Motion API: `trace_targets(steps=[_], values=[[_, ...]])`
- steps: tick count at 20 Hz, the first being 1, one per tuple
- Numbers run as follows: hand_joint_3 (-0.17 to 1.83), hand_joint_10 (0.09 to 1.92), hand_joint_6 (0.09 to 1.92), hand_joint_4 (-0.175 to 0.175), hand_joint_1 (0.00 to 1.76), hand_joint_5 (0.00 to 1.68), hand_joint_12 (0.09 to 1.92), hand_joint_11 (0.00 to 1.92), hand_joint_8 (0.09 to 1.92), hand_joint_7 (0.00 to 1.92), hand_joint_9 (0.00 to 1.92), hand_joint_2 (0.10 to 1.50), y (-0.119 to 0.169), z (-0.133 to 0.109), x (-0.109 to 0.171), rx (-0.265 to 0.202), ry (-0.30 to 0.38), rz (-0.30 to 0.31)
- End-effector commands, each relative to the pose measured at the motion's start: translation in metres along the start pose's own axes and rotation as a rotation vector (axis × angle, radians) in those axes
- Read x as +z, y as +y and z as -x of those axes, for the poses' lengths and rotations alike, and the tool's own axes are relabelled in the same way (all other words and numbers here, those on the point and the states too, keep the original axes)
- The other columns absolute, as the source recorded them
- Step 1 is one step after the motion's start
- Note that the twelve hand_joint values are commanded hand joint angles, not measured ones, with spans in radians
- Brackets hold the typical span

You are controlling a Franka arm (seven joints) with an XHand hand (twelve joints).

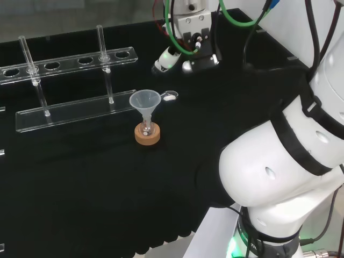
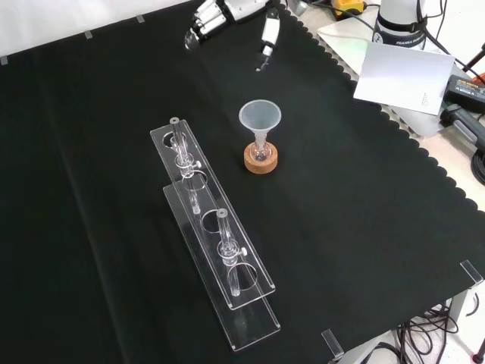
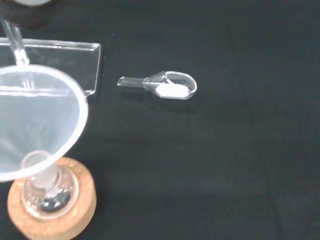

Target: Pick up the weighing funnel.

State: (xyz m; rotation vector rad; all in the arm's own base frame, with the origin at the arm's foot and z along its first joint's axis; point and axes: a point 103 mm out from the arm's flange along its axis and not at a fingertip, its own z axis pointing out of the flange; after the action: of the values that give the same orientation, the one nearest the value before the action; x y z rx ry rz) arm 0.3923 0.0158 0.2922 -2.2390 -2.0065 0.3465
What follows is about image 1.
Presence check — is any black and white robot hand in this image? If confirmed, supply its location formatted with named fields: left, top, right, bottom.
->
left=152, top=26, right=223, bottom=75

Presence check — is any grey robot mounting plate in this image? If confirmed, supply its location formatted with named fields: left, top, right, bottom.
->
left=176, top=203, right=242, bottom=258

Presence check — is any thin red wire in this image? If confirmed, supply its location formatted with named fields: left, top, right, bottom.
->
left=152, top=0, right=169, bottom=35

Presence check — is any clear plastic funnel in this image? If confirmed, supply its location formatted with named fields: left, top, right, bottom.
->
left=128, top=89, right=162, bottom=127

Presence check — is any clear weighing funnel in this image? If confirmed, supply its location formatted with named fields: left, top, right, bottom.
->
left=160, top=90, right=179, bottom=102

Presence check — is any small round-bottom glass flask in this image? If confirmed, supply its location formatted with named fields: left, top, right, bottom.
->
left=139, top=118, right=157, bottom=137

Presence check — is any green cable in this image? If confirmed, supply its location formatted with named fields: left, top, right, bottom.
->
left=164, top=0, right=200, bottom=56
left=218, top=0, right=270, bottom=28

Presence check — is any black bench cloth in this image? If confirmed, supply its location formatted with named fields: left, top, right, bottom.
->
left=0, top=8, right=310, bottom=256

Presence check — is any cork ring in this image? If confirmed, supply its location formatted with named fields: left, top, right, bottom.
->
left=134, top=122, right=161, bottom=147

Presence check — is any clear acrylic funnel stand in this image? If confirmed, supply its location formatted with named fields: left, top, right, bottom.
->
left=0, top=24, right=139, bottom=133

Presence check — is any black cable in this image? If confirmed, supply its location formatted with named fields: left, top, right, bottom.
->
left=242, top=0, right=273, bottom=71

